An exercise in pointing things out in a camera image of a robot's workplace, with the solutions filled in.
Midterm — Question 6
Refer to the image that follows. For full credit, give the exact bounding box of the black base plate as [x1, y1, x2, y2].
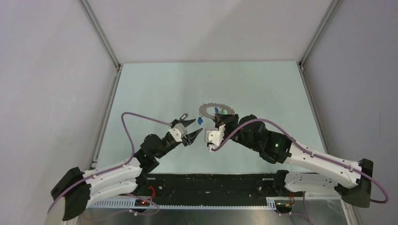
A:
[118, 172, 299, 207]

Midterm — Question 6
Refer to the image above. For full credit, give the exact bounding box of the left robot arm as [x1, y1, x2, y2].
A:
[46, 119, 203, 225]

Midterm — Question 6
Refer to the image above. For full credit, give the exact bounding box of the right circuit board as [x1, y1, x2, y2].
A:
[276, 202, 294, 208]

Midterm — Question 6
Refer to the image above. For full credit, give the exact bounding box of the large toothed metal keyring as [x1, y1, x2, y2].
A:
[198, 103, 235, 120]

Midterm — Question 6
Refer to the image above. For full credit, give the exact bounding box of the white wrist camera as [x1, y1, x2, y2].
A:
[204, 124, 226, 152]
[168, 123, 187, 142]

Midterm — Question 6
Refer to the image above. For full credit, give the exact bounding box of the right aluminium frame post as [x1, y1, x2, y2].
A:
[298, 0, 343, 72]

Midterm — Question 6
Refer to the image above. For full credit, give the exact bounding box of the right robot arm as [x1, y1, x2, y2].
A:
[205, 113, 373, 208]

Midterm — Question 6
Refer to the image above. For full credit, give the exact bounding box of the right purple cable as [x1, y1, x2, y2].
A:
[211, 118, 389, 204]

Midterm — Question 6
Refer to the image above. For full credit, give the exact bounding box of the black key tag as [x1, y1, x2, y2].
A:
[179, 113, 188, 120]

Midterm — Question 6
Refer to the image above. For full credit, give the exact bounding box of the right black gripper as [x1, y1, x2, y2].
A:
[214, 113, 259, 152]

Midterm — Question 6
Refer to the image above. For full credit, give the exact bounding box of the grey cable duct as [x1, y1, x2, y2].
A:
[89, 198, 276, 210]

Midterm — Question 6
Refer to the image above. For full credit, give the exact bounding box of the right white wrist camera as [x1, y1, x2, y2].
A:
[204, 124, 226, 152]

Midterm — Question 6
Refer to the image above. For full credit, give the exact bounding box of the left circuit board with LEDs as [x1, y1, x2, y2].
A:
[134, 199, 151, 207]

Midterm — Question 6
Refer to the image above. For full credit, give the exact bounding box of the aluminium frame post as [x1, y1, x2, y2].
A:
[298, 0, 343, 72]
[78, 0, 121, 71]

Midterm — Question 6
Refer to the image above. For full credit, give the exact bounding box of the purple cable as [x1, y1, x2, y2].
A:
[46, 112, 175, 215]
[211, 118, 389, 204]

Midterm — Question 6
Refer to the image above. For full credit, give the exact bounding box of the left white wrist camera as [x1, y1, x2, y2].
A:
[168, 123, 187, 142]

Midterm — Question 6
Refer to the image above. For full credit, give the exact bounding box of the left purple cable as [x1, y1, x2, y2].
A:
[46, 112, 175, 215]

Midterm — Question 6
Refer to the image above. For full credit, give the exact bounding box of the left aluminium frame post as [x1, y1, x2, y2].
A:
[78, 0, 121, 71]

